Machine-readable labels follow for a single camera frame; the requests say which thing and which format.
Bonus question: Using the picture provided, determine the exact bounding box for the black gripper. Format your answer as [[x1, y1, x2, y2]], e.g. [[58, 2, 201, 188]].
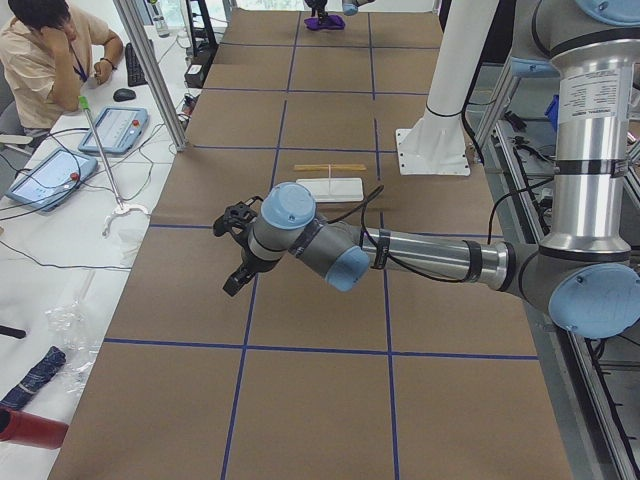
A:
[[223, 239, 275, 296], [305, 0, 327, 18]]

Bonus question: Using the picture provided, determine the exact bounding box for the purple towel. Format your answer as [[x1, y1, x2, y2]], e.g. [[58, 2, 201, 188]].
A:
[[304, 14, 345, 31]]

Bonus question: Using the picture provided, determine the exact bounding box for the white towel rack base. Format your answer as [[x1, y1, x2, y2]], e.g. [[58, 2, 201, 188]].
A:
[[296, 177, 364, 203]]

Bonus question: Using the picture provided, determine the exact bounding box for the wooden rack bar upper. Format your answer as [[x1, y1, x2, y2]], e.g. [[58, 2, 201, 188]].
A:
[[293, 163, 367, 172]]

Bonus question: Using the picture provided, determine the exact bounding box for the reacher grabber stick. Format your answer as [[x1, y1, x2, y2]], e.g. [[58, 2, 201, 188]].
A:
[[78, 95, 150, 238]]

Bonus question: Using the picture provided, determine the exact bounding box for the small black box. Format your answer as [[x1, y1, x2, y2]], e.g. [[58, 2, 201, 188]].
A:
[[184, 64, 204, 89]]

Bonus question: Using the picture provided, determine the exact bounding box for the clear plastic wrap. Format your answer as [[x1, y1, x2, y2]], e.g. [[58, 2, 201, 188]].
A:
[[45, 270, 101, 397]]

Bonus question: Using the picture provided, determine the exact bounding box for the teach pendant far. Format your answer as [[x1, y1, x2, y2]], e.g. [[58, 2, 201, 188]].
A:
[[84, 106, 149, 156]]

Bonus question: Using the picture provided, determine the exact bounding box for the teach pendant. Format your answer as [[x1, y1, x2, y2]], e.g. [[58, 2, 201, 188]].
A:
[[84, 106, 149, 156], [6, 148, 97, 212]]

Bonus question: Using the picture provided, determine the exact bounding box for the black keyboard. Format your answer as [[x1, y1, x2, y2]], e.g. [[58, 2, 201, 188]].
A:
[[124, 43, 147, 87]]

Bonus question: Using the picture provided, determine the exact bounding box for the folded dark umbrella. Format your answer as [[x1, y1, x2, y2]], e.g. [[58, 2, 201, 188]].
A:
[[1, 346, 66, 411]]

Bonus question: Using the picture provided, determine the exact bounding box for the teach pendant near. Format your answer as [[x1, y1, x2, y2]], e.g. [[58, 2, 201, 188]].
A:
[[6, 148, 97, 212]]

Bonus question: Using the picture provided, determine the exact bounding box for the black computer mouse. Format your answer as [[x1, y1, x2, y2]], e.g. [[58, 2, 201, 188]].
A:
[[112, 88, 137, 102]]

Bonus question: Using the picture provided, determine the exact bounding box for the blue storage bin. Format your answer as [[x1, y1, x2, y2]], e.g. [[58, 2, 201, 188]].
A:
[[545, 95, 560, 132]]

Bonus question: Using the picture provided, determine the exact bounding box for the red bottle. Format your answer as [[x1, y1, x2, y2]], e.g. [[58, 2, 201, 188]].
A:
[[1, 407, 69, 450]]

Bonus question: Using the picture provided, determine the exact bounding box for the seated person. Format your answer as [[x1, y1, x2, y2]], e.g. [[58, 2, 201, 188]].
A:
[[1, 1, 124, 137]]

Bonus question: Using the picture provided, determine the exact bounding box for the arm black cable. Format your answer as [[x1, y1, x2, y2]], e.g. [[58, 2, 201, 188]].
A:
[[324, 184, 551, 284]]

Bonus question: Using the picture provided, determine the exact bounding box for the white column pedestal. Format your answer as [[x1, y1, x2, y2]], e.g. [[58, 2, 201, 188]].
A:
[[396, 0, 499, 176]]

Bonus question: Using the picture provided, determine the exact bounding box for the aluminium frame post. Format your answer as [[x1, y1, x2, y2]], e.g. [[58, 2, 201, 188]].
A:
[[113, 0, 187, 152]]

